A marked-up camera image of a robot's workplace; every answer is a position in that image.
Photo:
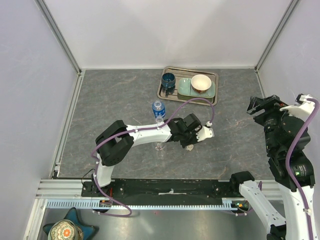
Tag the cream and brown bowl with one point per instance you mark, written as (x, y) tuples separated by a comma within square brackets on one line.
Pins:
[(200, 83)]

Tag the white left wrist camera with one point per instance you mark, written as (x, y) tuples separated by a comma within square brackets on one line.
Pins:
[(204, 133)]

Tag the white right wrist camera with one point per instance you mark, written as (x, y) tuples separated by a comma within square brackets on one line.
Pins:
[(303, 107)]

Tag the cream notched bottle cap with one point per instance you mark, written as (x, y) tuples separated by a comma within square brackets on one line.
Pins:
[(190, 147)]

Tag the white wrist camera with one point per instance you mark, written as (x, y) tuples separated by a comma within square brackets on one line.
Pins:
[(303, 107), (204, 133)]

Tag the light blue cable duct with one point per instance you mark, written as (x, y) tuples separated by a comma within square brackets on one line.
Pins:
[(99, 204)]

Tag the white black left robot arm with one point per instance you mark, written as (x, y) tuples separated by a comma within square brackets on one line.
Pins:
[(114, 143)]

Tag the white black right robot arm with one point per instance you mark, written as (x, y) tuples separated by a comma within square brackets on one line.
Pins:
[(286, 135)]

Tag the blue star shaped dish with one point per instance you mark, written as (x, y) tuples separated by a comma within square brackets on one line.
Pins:
[(72, 215)]

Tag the metal serving tray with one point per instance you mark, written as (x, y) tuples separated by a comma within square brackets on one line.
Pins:
[(173, 95)]

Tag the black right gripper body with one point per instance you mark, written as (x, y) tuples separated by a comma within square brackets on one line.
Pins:
[(272, 115)]

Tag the light green square plate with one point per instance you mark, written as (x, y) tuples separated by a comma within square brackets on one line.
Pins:
[(184, 88)]

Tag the clear bottle with notched cap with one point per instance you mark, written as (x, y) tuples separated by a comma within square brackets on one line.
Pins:
[(159, 146)]

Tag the dark blue ceramic cup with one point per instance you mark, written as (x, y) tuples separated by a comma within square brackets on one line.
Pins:
[(168, 80)]

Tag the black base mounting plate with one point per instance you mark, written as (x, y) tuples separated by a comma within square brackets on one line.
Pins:
[(129, 190)]

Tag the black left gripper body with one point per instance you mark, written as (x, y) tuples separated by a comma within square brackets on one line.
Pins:
[(189, 138)]

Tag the blue label plastic bottle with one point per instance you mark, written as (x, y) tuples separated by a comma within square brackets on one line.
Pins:
[(158, 109)]

